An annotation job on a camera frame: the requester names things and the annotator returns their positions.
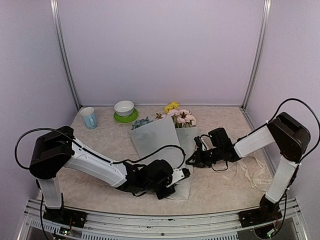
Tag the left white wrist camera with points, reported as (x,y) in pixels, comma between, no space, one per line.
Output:
(180,174)

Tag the left aluminium frame post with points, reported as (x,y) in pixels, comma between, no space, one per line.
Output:
(63,53)

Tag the yellow fake flower stem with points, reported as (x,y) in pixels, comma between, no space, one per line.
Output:
(171,106)

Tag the white ceramic bowl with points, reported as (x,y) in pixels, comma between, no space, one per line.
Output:
(124,108)

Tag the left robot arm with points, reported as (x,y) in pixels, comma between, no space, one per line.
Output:
(59,149)

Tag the blue fake flower bunch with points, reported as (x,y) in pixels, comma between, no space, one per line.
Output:
(141,122)

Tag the pink fake flower bunch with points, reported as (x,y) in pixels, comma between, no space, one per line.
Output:
(181,118)

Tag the green plate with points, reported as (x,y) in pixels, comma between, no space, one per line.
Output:
(126,119)

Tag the light blue mug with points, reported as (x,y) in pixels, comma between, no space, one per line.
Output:
(89,117)

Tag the right aluminium frame post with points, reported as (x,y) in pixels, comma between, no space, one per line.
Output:
(258,53)

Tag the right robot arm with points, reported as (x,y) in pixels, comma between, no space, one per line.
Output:
(286,134)

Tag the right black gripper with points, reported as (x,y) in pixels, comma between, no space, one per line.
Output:
(198,158)

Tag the aluminium frame post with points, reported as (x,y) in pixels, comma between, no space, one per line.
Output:
(63,53)
(258,53)

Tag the front aluminium rail base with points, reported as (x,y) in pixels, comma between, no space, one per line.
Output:
(112,226)

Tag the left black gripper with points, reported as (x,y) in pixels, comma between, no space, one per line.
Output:
(161,195)

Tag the cream printed ribbon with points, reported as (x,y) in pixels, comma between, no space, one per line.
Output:
(253,169)

